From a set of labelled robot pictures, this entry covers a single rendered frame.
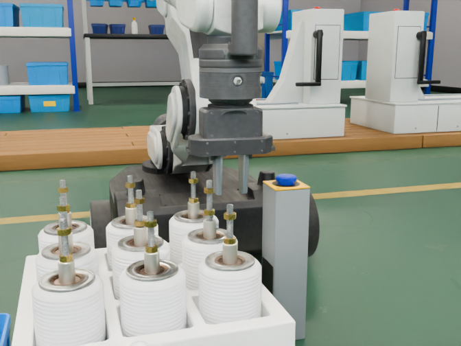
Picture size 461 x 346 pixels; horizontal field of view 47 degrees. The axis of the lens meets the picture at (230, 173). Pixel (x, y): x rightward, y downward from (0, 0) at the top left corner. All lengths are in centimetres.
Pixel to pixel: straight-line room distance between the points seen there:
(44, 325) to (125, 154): 207
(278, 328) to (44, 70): 485
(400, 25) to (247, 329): 282
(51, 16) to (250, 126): 479
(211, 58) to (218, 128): 10
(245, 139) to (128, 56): 848
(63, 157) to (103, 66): 646
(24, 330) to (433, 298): 91
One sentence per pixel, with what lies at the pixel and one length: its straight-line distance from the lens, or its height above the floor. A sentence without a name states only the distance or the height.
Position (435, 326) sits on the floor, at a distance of 124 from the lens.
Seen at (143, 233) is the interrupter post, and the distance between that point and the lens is 89.
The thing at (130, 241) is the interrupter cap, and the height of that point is 25.
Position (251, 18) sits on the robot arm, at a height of 60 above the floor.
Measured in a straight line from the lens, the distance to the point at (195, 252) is 89.
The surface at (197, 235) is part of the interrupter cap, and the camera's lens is 93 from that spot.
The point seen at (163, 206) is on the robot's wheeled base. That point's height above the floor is 19.
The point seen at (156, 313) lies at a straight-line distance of 77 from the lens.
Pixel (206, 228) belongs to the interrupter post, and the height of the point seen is 27.
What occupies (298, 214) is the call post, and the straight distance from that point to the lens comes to 102.
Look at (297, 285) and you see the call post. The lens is 107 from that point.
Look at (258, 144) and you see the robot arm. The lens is 75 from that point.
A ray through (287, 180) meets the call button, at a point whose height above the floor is 33.
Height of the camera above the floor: 56
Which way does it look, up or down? 13 degrees down
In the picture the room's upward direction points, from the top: straight up
